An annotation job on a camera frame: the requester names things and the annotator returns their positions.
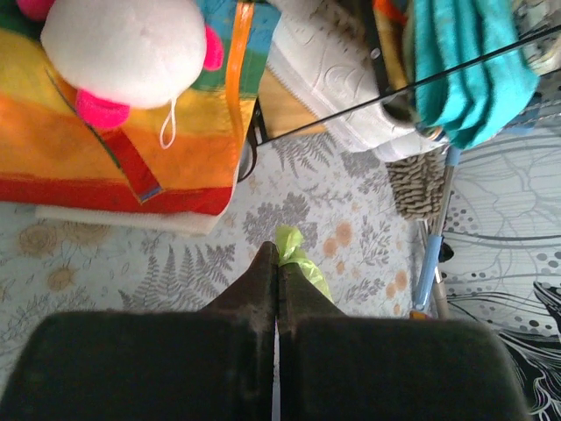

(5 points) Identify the pink white plush doll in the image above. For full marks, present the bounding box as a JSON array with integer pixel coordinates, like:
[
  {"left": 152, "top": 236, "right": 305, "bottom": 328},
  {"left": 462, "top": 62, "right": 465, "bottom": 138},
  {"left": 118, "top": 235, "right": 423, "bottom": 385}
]
[{"left": 1, "top": 1, "right": 224, "bottom": 149}]

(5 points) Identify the teal folded cloth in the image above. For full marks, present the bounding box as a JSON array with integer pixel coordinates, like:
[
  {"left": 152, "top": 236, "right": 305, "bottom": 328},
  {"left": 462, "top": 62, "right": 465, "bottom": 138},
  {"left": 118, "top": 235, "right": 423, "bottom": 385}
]
[{"left": 413, "top": 1, "right": 538, "bottom": 150}]

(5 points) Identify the left white sneaker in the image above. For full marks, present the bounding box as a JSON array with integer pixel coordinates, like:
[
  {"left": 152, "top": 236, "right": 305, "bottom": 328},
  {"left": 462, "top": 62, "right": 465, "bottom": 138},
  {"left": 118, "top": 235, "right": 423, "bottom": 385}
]
[{"left": 267, "top": 1, "right": 448, "bottom": 162}]

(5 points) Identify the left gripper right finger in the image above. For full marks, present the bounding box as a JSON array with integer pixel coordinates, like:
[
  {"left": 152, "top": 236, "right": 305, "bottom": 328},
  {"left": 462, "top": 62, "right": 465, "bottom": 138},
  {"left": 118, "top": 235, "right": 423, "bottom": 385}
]
[{"left": 278, "top": 264, "right": 529, "bottom": 420}]

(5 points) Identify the rainbow striped cloth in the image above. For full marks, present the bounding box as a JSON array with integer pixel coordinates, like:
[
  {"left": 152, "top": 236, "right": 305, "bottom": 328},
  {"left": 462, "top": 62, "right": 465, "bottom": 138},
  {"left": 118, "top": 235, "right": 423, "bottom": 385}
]
[{"left": 1, "top": 1, "right": 281, "bottom": 216}]

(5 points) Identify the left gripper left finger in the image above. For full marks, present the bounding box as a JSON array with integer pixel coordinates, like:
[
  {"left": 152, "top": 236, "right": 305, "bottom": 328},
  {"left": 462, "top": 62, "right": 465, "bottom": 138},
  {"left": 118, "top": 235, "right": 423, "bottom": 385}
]
[{"left": 1, "top": 242, "right": 277, "bottom": 420}]

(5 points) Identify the green plastic trash bag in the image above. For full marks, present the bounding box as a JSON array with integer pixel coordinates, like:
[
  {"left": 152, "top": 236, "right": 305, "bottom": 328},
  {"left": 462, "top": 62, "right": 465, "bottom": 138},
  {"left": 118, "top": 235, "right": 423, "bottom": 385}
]
[{"left": 275, "top": 225, "right": 334, "bottom": 303}]

